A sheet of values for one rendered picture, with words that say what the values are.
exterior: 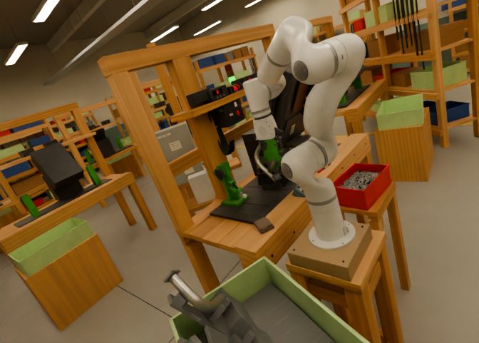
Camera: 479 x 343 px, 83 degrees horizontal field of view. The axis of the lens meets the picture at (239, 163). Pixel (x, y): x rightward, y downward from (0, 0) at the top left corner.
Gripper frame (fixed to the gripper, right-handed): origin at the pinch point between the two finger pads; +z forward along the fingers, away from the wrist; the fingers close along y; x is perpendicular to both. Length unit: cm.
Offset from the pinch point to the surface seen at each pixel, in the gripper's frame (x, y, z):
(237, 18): 886, -741, -241
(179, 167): -5, -74, 8
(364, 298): -20, 39, 53
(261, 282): -37, 6, 43
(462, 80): 332, 33, 57
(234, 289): -47, 2, 39
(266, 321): -49, 17, 45
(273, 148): 37, -31, 15
